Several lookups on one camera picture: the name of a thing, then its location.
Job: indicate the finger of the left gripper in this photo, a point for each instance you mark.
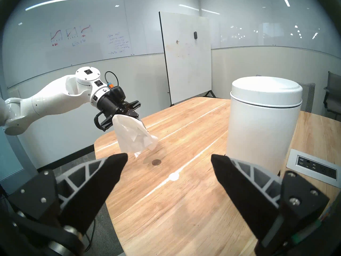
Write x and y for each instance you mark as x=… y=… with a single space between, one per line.
x=139 y=124

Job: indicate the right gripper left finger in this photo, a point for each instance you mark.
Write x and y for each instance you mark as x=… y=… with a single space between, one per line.
x=88 y=188

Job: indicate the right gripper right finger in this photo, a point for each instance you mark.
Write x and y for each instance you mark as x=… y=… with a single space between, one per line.
x=253 y=199

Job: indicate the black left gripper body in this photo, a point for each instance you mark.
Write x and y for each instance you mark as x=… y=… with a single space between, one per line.
x=108 y=108

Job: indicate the white tissue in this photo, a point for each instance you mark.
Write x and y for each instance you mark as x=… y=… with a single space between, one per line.
x=130 y=138

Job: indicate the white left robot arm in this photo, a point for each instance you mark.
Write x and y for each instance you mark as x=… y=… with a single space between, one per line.
x=48 y=103

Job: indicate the white pedal trash bin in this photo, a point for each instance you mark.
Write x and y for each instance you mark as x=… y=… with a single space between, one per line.
x=261 y=130

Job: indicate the silver table power outlet panel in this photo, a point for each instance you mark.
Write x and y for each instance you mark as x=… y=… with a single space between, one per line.
x=314 y=166

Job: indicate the rolling whiteboard on stand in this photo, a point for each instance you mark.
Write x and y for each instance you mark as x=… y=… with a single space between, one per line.
x=186 y=58

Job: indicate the grey ribbed mesh chair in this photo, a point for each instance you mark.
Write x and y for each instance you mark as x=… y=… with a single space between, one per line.
x=307 y=96

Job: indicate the grey swivel office chair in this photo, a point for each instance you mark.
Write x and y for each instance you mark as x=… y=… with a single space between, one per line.
x=333 y=92

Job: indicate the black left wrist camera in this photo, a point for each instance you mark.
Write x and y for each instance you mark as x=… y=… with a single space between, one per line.
x=117 y=94

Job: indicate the wall glass whiteboard with writing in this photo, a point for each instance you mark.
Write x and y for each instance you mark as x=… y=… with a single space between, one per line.
x=80 y=31

